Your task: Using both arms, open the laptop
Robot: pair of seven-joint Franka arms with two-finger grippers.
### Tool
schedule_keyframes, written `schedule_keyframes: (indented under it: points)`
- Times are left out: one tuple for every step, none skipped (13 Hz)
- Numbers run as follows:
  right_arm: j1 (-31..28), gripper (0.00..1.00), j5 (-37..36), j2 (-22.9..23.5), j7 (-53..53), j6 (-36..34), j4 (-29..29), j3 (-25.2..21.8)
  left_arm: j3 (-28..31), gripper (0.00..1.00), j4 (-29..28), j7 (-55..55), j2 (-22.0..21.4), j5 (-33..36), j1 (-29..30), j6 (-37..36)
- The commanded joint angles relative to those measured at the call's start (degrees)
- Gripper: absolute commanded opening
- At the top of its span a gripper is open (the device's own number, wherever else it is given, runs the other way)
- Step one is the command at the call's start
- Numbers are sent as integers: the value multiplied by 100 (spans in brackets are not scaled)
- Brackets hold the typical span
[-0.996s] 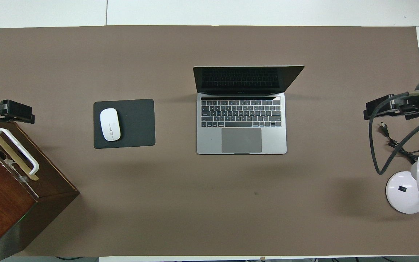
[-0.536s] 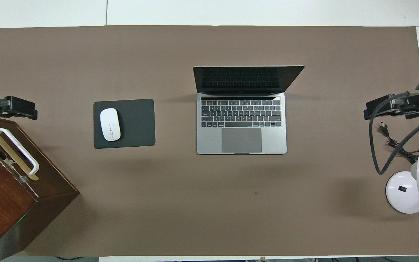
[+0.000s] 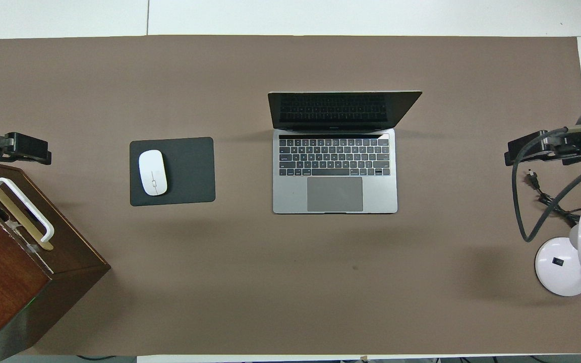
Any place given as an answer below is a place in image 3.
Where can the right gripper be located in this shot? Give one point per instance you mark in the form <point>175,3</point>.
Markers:
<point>565,148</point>

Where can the silver grey laptop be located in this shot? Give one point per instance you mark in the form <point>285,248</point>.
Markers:
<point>336,196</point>

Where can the white desk lamp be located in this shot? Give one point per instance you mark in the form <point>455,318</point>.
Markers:
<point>558,262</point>

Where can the white computer mouse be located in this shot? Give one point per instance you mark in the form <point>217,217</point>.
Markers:
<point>152,172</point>

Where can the dark brown wooden box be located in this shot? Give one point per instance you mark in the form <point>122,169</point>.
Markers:
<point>3,272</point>

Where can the black mouse pad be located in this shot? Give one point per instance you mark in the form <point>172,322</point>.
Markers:
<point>189,171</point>

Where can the brown table mat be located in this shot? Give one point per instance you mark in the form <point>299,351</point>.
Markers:
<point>290,282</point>

